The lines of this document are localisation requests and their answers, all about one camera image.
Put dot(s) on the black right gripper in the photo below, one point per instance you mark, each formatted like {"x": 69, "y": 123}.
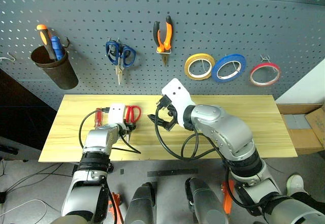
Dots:
{"x": 166, "y": 105}

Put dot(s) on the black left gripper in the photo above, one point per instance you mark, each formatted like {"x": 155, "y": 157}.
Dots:
{"x": 124, "y": 130}

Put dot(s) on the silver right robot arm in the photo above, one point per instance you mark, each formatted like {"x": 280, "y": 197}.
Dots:
{"x": 223, "y": 125}

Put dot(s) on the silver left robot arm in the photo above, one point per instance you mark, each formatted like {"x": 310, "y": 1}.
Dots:
{"x": 99, "y": 139}

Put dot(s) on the yellow tape roll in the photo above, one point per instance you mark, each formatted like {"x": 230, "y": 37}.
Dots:
{"x": 187, "y": 69}

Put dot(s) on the blue tape roll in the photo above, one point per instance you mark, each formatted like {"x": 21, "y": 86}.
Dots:
{"x": 215, "y": 72}

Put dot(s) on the red tape roll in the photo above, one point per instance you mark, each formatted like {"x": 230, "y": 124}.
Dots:
{"x": 254, "y": 80}

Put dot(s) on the bare metal pegboard hook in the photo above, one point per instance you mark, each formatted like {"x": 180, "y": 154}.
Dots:
{"x": 67, "y": 43}
{"x": 10, "y": 56}

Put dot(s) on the grey metal pegboard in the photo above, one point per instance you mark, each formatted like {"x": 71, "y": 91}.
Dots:
{"x": 162, "y": 5}

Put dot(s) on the double-prong metal pegboard hook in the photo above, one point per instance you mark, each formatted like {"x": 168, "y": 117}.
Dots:
{"x": 269, "y": 62}

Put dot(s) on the black floor strip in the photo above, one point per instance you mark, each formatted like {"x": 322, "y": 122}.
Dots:
{"x": 172, "y": 172}

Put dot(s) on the silver rounded robot leg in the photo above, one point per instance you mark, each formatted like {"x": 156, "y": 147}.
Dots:
{"x": 205, "y": 203}
{"x": 139, "y": 206}

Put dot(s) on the orange metal stand part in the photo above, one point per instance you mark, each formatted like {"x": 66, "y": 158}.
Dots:
{"x": 228, "y": 196}
{"x": 115, "y": 206}

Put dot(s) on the orange black needle-nose pliers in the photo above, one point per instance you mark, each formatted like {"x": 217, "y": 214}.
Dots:
{"x": 167, "y": 34}

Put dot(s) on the brown metal cup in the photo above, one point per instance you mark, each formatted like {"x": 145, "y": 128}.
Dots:
{"x": 59, "y": 72}

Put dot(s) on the brown cardboard box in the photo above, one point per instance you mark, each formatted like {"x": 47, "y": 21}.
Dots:
{"x": 302, "y": 135}

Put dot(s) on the white sneaker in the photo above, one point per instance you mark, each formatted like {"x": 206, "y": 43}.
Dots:
{"x": 294, "y": 184}

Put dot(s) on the dark trouser leg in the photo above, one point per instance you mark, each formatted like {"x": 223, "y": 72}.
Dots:
{"x": 308, "y": 199}

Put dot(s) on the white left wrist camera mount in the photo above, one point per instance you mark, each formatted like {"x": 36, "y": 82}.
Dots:
{"x": 116, "y": 113}

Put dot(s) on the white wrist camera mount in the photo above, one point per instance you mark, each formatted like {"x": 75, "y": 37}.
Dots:
{"x": 177, "y": 94}
{"x": 116, "y": 113}

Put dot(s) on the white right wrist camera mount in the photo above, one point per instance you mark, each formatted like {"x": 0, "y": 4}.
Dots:
{"x": 177, "y": 94}

